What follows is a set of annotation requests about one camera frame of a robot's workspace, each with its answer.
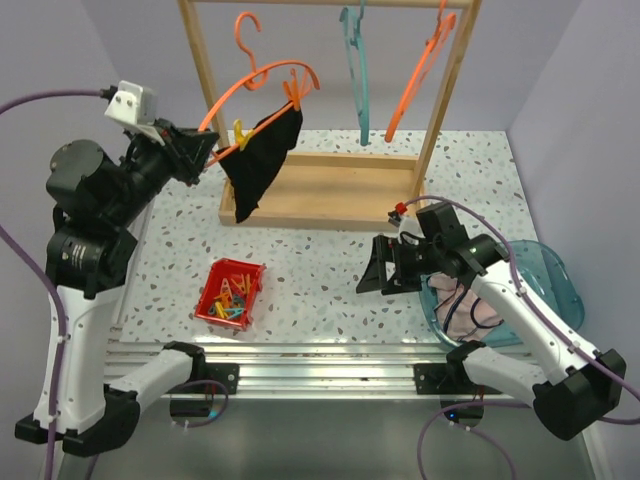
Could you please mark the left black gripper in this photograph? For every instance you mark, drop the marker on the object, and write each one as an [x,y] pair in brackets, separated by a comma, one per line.
[187,149]

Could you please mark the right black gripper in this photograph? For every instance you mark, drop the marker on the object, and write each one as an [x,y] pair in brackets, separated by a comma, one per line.
[375,277]

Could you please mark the yellow clip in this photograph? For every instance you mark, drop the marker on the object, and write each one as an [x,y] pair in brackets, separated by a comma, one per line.
[242,136]

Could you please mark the black underwear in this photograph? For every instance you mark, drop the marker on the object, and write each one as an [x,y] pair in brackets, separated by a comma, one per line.
[252,170]

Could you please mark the orange hanger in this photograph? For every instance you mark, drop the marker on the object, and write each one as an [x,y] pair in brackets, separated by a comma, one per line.
[445,25]
[254,80]

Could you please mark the pink underwear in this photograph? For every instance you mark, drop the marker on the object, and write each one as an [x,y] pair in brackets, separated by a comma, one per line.
[460,313]

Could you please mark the orange clip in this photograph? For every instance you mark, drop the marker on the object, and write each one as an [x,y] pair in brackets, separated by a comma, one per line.
[292,90]

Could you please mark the teal clip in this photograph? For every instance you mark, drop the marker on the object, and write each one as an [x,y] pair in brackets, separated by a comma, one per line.
[231,313]

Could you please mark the teal hanger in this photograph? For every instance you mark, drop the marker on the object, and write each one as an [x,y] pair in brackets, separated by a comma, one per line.
[351,22]

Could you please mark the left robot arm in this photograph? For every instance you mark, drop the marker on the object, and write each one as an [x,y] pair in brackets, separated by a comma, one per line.
[87,259]

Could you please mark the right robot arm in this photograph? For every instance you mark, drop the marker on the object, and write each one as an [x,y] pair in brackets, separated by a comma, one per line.
[571,384]

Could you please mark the wooden clothes rack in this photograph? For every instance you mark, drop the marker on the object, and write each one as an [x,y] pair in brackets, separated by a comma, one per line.
[341,191]

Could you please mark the red bin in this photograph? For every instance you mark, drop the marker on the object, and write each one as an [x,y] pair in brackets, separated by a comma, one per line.
[222,268]

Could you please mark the blue transparent tray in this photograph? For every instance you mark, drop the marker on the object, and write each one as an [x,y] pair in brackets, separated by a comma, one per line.
[545,273]

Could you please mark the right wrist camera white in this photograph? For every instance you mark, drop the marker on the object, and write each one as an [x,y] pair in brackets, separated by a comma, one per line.
[404,223]

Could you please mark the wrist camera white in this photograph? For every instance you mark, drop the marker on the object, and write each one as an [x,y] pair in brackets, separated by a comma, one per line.
[133,107]
[404,223]

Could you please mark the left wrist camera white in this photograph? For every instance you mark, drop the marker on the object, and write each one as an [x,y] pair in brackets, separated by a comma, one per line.
[133,107]

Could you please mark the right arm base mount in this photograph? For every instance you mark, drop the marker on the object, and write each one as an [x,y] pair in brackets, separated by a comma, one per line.
[448,377]

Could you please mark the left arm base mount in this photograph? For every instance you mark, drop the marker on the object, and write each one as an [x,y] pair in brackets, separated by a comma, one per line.
[215,372]

